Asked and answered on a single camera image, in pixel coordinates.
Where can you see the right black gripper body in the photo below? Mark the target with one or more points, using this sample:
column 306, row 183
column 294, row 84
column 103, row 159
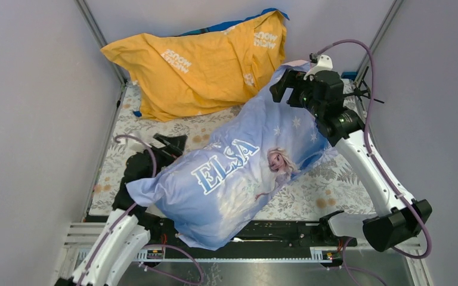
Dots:
column 312, row 106

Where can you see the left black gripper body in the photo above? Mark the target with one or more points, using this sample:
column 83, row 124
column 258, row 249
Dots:
column 162, row 158

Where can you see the blue Elsa pillowcase pink inside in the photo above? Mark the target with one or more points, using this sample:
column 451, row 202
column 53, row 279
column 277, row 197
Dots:
column 212, row 193

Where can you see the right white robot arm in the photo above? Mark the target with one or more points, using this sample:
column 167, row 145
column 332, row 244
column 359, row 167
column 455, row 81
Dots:
column 398, row 215

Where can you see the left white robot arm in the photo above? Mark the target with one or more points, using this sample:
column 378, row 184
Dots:
column 129, row 227

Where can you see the yellow Mickey Mouse pillow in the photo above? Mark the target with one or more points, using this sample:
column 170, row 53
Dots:
column 193, row 75

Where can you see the blue cloth behind pillow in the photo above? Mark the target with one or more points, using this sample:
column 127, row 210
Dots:
column 227, row 24

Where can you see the black tripod stand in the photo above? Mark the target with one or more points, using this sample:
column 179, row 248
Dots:
column 362, row 89

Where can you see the floral patterned mat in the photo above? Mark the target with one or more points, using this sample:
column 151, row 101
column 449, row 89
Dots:
column 331, row 186

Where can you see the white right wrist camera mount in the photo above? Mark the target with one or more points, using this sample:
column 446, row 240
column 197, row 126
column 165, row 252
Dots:
column 322, row 63

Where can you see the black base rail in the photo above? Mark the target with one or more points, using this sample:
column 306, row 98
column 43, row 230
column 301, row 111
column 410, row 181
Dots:
column 259, row 239

